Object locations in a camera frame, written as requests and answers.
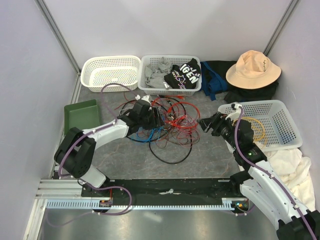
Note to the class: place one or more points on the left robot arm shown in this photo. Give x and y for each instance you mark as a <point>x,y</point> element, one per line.
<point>75,153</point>

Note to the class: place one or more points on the slotted cable duct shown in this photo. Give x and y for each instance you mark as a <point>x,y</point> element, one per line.
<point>224,204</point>

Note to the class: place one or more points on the white tape scrap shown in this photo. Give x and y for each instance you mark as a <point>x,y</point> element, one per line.
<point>170,192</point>

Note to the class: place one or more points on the black printed t-shirt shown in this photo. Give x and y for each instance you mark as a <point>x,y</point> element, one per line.
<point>184,77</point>

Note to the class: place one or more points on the right white large basket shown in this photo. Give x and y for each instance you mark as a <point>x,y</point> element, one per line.
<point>273,126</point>

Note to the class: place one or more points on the peach bucket hat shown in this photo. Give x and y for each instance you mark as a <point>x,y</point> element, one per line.
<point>253,70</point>

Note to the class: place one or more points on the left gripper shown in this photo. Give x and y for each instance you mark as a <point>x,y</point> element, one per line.
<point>156,121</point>

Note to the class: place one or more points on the black garment under hat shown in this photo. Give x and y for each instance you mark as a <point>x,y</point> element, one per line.
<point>236,94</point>

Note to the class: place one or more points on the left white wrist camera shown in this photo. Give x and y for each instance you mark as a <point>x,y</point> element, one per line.
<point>143,98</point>

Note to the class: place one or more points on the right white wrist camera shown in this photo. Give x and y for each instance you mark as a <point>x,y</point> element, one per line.
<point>236,109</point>

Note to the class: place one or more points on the left white empty basket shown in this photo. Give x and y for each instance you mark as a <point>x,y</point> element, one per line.
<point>118,72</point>

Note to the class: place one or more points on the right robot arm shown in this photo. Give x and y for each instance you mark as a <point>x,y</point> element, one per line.
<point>259,182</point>

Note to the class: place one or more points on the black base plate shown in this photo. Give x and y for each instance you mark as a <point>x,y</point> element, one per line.
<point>193,190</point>

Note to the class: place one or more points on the green plastic tray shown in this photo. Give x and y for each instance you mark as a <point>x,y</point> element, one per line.
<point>82,115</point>

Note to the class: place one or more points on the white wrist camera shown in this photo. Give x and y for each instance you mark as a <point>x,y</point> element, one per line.
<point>236,109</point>
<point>143,98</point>

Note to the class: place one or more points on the middle white clothes basket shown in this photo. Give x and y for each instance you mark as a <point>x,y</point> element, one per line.
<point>153,61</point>

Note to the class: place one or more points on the white cloth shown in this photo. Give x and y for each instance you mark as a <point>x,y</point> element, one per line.
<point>294,170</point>

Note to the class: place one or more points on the blue black garment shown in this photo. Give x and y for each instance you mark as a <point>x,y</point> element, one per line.
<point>213,75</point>

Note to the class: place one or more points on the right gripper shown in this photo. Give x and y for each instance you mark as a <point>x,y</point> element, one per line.
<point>216,120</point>

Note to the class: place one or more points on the grey cloth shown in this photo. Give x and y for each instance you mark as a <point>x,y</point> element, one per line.
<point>155,75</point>

